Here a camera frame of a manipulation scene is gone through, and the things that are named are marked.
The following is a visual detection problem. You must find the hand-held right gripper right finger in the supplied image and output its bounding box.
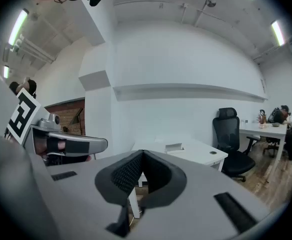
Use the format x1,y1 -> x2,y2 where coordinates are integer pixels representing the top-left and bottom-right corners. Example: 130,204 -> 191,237
135,149 -> 287,240

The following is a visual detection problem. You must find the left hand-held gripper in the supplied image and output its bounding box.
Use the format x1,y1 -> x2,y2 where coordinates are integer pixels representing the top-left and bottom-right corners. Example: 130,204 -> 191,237
3,87 -> 109,160

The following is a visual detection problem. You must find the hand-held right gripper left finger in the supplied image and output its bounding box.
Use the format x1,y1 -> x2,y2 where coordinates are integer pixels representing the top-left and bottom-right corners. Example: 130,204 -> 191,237
30,149 -> 144,240

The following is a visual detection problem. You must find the white box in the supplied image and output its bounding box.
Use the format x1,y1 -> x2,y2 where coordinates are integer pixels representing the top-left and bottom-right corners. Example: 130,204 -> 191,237
164,142 -> 186,155

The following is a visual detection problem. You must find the black mesh office chair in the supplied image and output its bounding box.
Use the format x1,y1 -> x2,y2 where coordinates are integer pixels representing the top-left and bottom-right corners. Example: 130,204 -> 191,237
212,107 -> 261,183

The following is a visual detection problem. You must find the black swivel chair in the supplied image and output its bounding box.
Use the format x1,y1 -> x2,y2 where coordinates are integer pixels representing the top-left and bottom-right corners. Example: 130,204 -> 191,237
262,135 -> 282,158

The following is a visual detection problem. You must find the white background desk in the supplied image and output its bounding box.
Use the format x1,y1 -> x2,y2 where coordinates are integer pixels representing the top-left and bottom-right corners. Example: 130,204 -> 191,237
239,122 -> 289,176

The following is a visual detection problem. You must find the small vase with plant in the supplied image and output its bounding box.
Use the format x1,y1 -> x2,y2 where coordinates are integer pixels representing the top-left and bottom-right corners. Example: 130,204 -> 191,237
256,108 -> 267,129

